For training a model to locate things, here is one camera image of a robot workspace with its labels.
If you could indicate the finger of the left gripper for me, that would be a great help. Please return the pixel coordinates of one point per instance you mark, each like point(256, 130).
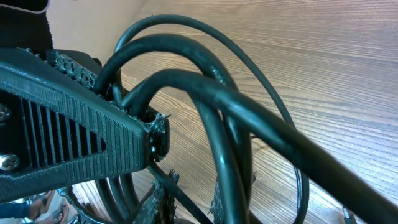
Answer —
point(62, 133)
point(78, 66)

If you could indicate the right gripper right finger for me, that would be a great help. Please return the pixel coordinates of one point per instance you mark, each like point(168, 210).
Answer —
point(217, 207)

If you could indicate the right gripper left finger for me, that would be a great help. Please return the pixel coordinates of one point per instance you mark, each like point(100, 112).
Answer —
point(157, 206)

